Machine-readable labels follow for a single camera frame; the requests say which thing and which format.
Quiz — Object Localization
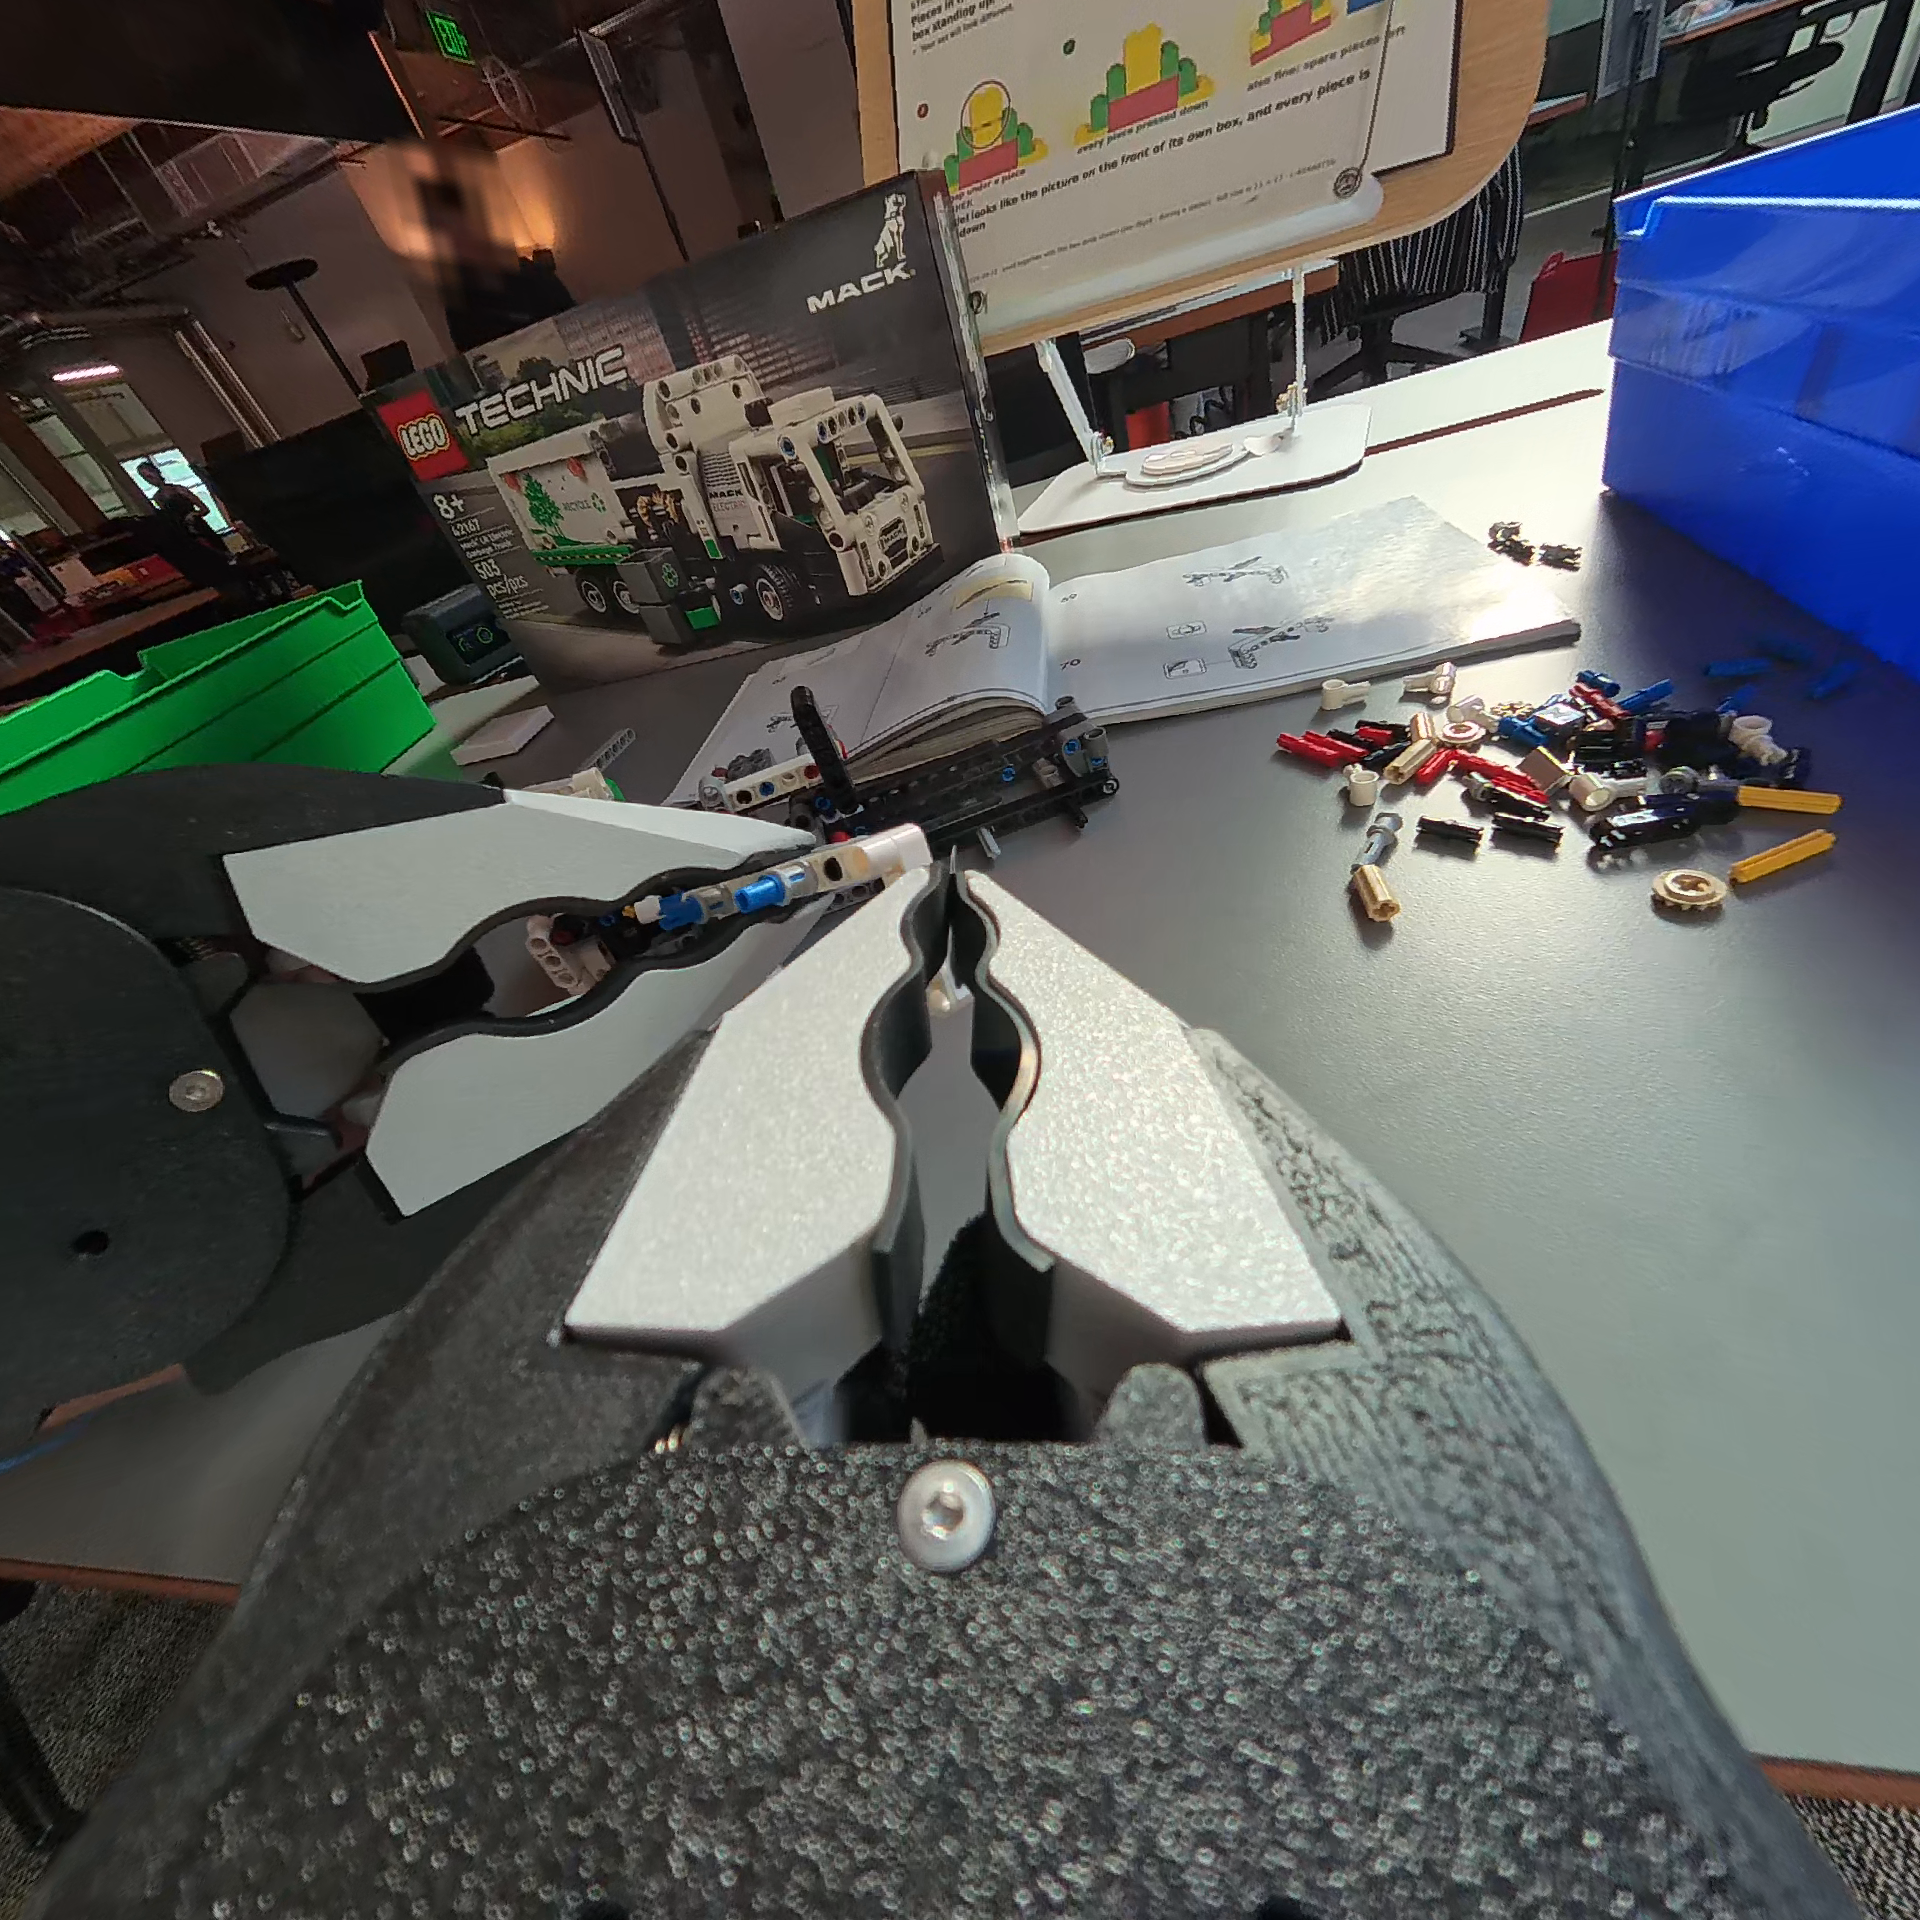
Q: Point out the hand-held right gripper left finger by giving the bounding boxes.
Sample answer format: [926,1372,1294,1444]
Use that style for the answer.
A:
[560,857,964,1445]

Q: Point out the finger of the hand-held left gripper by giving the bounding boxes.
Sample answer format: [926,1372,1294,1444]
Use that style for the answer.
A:
[361,884,891,1221]
[223,785,824,1001]

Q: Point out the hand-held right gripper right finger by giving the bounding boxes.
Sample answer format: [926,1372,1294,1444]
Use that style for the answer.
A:
[956,868,1346,1445]

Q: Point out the white lego beam assembly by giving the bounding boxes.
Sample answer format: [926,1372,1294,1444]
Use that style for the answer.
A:
[526,824,936,991]

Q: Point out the black lego chassis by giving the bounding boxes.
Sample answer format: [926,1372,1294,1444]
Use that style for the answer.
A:
[706,685,1120,861]

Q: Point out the lego truck set box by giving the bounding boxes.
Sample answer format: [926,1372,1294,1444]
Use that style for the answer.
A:
[364,170,1011,698]

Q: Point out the pile of loose lego pieces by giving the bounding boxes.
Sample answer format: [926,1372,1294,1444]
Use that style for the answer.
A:
[1274,637,1867,932]

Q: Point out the open lego instruction booklet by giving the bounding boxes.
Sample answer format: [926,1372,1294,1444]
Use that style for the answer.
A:
[660,495,1587,811]

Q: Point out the dark green small box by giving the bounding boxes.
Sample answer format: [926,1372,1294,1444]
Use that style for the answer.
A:
[401,587,524,681]

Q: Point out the green plastic bin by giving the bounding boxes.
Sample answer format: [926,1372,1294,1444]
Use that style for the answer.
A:
[0,581,441,821]

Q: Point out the black round floor lamp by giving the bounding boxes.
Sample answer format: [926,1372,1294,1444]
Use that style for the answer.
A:
[243,252,366,400]

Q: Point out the white stand base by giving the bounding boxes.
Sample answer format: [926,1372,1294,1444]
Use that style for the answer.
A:
[1016,400,1377,544]

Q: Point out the clear acrylic stand legs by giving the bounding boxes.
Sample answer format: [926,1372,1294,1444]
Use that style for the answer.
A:
[1034,258,1343,461]

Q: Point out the black striped office chair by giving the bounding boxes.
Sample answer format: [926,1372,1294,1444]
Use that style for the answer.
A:
[1321,142,1526,382]

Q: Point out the blue plastic bin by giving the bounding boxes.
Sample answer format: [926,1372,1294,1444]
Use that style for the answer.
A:
[1600,105,1920,681]

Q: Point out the printed instruction sheet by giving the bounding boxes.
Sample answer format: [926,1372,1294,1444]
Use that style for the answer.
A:
[891,0,1466,224]

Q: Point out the instruction sheet on stand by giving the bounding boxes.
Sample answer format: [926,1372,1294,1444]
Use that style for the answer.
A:
[853,0,1558,357]

